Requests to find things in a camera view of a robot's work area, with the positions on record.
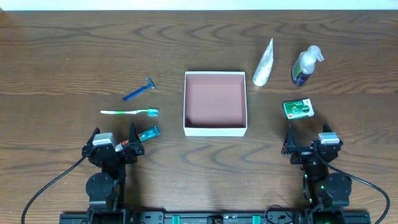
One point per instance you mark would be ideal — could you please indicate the Colgate toothpaste tube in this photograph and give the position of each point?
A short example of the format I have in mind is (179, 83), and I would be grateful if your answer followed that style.
(147, 134)

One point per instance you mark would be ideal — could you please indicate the clear pump spray bottle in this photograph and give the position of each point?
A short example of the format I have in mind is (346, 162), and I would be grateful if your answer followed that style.
(305, 65)

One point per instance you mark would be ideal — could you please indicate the black mounting rail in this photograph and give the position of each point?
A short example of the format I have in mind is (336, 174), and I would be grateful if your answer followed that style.
(277, 216)

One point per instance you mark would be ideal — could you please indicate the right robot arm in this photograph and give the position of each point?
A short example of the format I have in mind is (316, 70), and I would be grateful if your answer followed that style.
(328, 193)

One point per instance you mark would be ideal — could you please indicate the blue disposable razor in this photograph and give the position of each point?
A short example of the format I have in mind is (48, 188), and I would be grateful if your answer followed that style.
(150, 85)

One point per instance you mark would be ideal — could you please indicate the green soap box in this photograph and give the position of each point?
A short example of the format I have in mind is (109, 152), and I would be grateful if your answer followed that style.
(298, 109)

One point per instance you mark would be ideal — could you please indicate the green white toothbrush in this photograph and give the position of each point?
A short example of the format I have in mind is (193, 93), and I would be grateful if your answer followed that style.
(151, 112)

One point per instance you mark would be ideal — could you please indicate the white box pink interior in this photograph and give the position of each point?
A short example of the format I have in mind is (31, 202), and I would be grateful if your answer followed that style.
(215, 104)

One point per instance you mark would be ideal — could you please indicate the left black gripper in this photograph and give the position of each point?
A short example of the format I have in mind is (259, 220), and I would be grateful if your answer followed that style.
(113, 152)

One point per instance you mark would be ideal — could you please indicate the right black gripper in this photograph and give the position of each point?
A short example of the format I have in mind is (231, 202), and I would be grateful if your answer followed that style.
(308, 149)

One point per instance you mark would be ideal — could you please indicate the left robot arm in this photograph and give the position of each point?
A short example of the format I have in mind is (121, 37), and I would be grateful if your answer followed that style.
(106, 188)

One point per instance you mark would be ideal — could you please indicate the white cosmetic tube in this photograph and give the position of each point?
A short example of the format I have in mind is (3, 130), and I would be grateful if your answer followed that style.
(264, 67)

